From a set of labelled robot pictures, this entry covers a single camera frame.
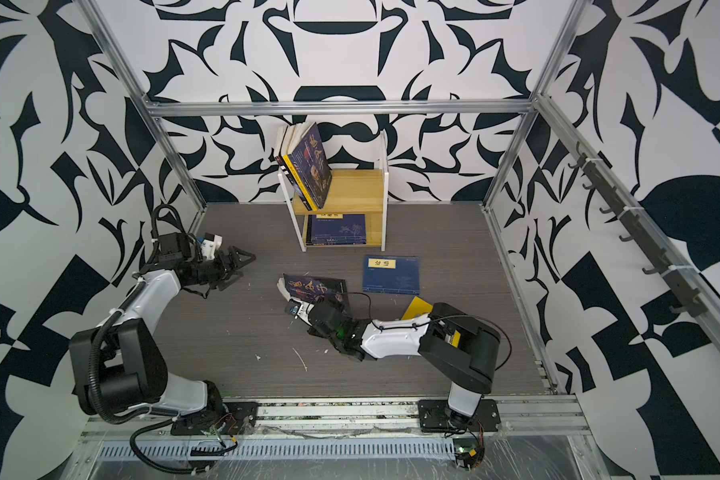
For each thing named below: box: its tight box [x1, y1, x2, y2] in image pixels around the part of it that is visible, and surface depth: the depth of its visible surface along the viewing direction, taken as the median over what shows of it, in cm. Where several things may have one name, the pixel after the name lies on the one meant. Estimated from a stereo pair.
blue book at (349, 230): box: [306, 214, 367, 245], surface depth 104 cm
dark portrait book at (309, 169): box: [281, 122, 333, 211], surface depth 85 cm
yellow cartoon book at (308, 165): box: [282, 122, 329, 212], surface depth 85 cm
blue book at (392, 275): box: [362, 256, 420, 295], surface depth 101 cm
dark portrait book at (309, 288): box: [283, 273, 349, 311], surface depth 95 cm
